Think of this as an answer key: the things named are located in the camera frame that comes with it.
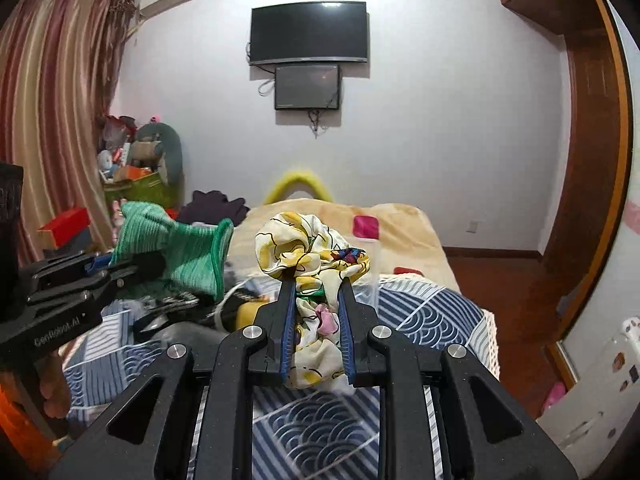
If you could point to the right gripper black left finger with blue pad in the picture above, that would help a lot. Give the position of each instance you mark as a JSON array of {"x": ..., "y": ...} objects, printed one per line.
[{"x": 189, "y": 414}]

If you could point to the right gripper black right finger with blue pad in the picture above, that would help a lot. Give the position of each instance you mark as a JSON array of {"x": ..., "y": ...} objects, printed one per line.
[{"x": 443, "y": 414}]

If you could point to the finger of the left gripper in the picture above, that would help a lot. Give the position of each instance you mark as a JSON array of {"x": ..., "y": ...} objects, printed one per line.
[
  {"x": 99, "y": 263},
  {"x": 135, "y": 270}
]

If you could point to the yellow green sponge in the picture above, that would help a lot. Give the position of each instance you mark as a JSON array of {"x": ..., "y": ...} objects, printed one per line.
[{"x": 247, "y": 312}]

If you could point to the green knitted cloth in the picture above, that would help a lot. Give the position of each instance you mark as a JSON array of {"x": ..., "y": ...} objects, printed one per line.
[{"x": 194, "y": 255}]

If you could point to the floral yellow white scrunchie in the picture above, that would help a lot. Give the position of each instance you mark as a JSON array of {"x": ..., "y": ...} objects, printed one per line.
[{"x": 319, "y": 260}]

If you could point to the pink rabbit plush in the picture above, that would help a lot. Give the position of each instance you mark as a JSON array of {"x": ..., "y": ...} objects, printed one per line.
[{"x": 118, "y": 217}]

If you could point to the black patterned cloth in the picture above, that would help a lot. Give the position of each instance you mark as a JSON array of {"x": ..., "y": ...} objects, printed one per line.
[{"x": 153, "y": 313}]

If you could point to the red box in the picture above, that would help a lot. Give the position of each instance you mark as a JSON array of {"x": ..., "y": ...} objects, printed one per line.
[{"x": 65, "y": 226}]

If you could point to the green storage crate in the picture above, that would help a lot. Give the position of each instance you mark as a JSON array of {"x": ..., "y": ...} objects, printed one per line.
[{"x": 149, "y": 189}]

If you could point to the dark purple clothes pile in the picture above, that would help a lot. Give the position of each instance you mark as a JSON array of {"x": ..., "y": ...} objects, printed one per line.
[{"x": 210, "y": 208}]

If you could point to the blue white patterned bedcover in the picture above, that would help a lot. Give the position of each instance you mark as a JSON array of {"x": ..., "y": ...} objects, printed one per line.
[{"x": 317, "y": 433}]

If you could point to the white cabinet with stickers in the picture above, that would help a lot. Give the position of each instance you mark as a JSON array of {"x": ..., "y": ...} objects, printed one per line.
[{"x": 589, "y": 420}]

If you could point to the grey green plush toy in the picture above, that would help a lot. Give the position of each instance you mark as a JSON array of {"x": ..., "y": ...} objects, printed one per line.
[{"x": 157, "y": 146}]

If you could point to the clear plastic storage box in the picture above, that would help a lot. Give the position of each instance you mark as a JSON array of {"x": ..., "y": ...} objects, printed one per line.
[{"x": 366, "y": 287}]

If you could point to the yellow curved cushion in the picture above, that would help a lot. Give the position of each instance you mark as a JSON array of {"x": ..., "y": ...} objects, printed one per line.
[{"x": 298, "y": 180}]

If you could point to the beige fleece blanket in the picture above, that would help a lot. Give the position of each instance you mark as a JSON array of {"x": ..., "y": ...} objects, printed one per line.
[{"x": 406, "y": 237}]

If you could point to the red striped curtain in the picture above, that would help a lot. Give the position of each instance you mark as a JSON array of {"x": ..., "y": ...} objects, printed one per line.
[{"x": 60, "y": 63}]

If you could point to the brown wooden door frame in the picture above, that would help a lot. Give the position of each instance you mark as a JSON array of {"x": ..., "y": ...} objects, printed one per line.
[{"x": 596, "y": 173}]

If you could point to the small wall monitor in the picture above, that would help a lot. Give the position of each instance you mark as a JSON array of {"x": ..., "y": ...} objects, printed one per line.
[{"x": 307, "y": 87}]

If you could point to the large wall television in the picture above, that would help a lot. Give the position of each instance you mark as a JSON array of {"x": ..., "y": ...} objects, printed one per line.
[{"x": 328, "y": 31}]

